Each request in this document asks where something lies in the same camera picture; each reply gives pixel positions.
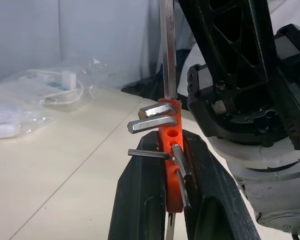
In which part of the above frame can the small dark hex key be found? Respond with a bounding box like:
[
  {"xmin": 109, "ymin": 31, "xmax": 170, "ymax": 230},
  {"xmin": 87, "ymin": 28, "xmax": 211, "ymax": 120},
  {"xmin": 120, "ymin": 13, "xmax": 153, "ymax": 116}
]
[{"xmin": 174, "ymin": 168, "xmax": 192, "ymax": 210}]

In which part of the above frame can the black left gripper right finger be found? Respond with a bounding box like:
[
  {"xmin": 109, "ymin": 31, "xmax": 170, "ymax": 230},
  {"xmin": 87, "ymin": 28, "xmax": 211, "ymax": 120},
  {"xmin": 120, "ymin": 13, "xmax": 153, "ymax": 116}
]
[{"xmin": 181, "ymin": 132, "xmax": 262, "ymax": 240}]

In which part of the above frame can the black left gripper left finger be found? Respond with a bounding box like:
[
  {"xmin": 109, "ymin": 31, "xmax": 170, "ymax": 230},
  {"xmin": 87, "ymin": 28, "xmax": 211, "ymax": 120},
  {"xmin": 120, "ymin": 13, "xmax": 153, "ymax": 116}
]
[{"xmin": 107, "ymin": 132, "xmax": 167, "ymax": 240}]

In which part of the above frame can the orange hex key holder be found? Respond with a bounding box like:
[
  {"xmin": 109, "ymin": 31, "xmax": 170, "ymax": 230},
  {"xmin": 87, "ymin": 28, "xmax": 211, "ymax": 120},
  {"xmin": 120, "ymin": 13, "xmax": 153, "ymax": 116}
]
[{"xmin": 156, "ymin": 97, "xmax": 185, "ymax": 213}]

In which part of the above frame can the large silver hex key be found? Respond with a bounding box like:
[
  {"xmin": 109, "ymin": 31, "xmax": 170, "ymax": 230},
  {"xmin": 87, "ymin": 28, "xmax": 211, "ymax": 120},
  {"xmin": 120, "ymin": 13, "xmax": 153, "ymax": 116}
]
[{"xmin": 138, "ymin": 0, "xmax": 179, "ymax": 119}]

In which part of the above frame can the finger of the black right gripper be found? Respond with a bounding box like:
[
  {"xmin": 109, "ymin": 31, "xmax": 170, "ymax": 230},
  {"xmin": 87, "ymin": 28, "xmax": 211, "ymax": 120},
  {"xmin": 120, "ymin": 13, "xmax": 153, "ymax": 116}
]
[{"xmin": 180, "ymin": 0, "xmax": 276, "ymax": 87}]

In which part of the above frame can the thin dark hex key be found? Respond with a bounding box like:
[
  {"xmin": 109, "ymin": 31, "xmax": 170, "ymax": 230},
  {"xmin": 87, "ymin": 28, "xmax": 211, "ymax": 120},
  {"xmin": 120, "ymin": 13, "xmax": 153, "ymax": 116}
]
[{"xmin": 127, "ymin": 148, "xmax": 176, "ymax": 164}]

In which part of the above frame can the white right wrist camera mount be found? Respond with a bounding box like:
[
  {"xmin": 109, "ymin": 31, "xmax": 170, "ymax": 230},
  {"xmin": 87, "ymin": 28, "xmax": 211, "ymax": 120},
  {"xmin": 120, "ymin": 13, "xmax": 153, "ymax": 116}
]
[{"xmin": 206, "ymin": 136, "xmax": 300, "ymax": 176}]

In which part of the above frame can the thick silver hex key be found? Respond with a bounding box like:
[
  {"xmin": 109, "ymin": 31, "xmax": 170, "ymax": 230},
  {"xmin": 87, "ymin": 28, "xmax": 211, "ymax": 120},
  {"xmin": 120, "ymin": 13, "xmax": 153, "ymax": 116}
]
[{"xmin": 127, "ymin": 115, "xmax": 179, "ymax": 135}]

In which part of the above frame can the clear bag with white cable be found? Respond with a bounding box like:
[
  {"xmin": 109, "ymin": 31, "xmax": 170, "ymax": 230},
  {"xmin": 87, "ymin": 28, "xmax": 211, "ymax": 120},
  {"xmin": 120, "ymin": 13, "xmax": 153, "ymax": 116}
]
[{"xmin": 21, "ymin": 57, "xmax": 109, "ymax": 111}]

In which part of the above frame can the clear bag with white contents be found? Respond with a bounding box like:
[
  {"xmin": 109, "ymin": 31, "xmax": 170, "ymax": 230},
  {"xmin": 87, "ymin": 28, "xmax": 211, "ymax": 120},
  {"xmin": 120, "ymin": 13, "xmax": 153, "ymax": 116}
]
[{"xmin": 0, "ymin": 99, "xmax": 55, "ymax": 140}]

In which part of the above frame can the medium dark hex key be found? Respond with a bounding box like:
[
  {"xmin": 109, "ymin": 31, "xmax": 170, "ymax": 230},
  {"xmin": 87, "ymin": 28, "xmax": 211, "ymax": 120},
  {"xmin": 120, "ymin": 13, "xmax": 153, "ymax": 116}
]
[{"xmin": 171, "ymin": 143, "xmax": 193, "ymax": 184}]

